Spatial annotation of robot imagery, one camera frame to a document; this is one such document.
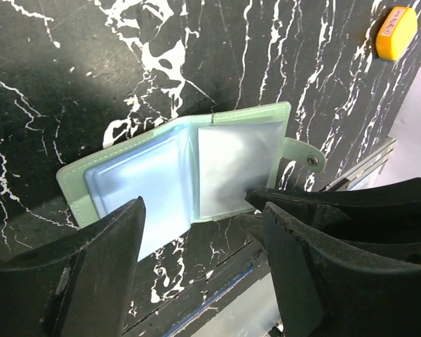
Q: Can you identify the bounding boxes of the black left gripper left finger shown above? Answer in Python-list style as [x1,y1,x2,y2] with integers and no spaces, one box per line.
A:
[0,197,146,336]

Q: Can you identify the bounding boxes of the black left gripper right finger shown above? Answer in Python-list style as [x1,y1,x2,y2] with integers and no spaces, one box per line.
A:
[263,203,421,336]

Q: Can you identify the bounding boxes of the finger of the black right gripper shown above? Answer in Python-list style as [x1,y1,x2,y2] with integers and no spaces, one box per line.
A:
[233,212,421,267]
[245,178,421,225]

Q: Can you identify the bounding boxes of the mint green card holder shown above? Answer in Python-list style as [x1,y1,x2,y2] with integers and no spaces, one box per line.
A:
[56,102,327,258]

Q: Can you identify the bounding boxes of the yellow eraser block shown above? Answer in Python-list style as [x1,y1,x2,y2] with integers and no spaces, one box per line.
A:
[375,6,418,61]

